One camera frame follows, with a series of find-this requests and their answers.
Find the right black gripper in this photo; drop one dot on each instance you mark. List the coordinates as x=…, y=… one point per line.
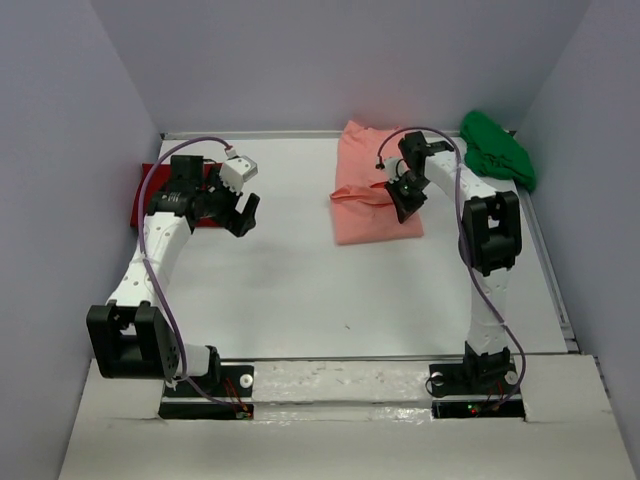
x=405, y=207

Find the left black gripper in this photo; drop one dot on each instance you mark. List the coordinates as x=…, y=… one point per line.
x=245, y=220

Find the pink t-shirt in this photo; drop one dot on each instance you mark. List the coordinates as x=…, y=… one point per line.
x=361, y=209

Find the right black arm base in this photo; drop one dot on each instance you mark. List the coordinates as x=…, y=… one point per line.
x=455, y=397

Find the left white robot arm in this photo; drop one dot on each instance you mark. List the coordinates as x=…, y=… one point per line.
x=134, y=335

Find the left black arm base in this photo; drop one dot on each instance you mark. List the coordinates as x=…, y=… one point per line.
x=200, y=398

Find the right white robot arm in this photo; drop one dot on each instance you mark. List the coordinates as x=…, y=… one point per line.
x=489, y=241

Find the green t-shirt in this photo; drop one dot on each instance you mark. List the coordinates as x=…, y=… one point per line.
x=493, y=152

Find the white foam strip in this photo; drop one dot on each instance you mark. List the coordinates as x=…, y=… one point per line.
x=340, y=381

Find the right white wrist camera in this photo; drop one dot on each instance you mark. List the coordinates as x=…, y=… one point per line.
x=394, y=167

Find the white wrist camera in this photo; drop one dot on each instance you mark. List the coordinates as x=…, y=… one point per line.
x=394, y=167
x=236, y=172

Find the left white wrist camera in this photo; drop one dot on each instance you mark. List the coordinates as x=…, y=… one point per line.
x=236, y=172

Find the back aluminium rail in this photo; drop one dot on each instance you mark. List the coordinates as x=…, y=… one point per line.
x=232, y=136

